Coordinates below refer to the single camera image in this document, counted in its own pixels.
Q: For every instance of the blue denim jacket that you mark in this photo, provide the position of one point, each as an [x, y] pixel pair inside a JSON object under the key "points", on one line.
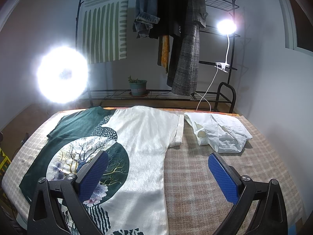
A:
{"points": [[145, 17]]}

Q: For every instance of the black hanging coat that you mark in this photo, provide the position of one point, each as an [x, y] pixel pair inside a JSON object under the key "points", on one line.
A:
{"points": [[170, 14]]}

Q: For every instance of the green striped hanging cloth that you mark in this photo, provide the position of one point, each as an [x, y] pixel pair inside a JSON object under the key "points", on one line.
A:
{"points": [[102, 34]]}

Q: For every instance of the plaid beige bed blanket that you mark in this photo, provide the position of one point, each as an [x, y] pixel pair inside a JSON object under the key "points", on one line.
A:
{"points": [[194, 201]]}

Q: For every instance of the ring light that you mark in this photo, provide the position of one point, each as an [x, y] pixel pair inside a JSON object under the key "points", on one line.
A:
{"points": [[62, 75]]}

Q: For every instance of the potted plant green pot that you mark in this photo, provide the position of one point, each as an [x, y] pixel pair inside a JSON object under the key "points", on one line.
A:
{"points": [[137, 87]]}

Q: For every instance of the green white printed t-shirt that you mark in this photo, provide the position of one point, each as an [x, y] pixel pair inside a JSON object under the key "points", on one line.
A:
{"points": [[130, 197]]}

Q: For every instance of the white clip lamp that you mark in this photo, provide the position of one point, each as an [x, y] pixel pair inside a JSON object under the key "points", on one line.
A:
{"points": [[225, 27]]}

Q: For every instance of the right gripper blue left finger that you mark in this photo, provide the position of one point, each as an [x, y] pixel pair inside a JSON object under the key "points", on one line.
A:
{"points": [[45, 215]]}

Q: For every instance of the yellow hanging scarf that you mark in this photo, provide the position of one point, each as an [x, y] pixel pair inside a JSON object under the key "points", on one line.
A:
{"points": [[163, 52]]}

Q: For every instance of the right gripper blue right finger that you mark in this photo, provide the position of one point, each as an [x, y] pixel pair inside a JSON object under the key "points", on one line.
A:
{"points": [[270, 214]]}

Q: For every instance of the grey plaid coat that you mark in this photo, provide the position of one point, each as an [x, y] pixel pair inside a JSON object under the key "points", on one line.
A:
{"points": [[183, 68]]}

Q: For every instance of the folded white shirt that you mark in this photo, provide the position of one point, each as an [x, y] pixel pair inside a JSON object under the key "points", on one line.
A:
{"points": [[223, 133]]}

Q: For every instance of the window frame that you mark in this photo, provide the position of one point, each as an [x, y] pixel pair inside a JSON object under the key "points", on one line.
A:
{"points": [[297, 27]]}

